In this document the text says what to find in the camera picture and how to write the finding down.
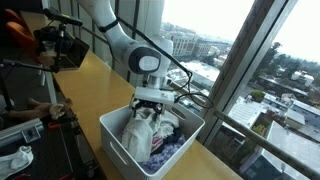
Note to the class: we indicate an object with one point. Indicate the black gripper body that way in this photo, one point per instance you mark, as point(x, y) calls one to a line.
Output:
point(148, 105)

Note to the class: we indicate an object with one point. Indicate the plain white cloth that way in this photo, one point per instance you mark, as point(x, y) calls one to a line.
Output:
point(138, 136)

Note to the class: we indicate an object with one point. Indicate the magenta pink cloth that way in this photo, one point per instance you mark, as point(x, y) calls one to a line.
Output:
point(156, 144)

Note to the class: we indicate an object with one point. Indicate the dark blue cloth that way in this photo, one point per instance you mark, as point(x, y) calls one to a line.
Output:
point(175, 138)

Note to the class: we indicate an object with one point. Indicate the purple patterned cloth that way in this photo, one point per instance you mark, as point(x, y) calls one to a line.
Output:
point(163, 158)

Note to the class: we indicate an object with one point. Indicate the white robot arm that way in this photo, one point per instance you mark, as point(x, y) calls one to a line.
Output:
point(133, 50)

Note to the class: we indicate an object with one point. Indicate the white plastic basket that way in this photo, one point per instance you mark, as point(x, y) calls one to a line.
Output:
point(113, 133)

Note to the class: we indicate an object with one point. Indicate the grey window mullion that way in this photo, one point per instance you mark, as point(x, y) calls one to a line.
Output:
point(240, 66)

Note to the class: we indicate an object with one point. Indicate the black bag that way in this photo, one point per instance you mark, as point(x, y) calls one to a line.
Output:
point(46, 35)

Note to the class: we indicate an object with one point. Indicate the white sock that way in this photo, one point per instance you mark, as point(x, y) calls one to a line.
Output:
point(15, 161)

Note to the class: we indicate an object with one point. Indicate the white metal post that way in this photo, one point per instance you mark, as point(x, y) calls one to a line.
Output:
point(50, 86)

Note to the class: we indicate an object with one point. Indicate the black camera stand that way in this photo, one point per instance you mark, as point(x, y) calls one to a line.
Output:
point(60, 46)

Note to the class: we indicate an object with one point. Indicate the aluminium extrusion rail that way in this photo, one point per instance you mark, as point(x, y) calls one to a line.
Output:
point(20, 131)

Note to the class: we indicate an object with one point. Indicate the black stereo camera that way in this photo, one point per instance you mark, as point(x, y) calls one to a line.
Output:
point(63, 17)

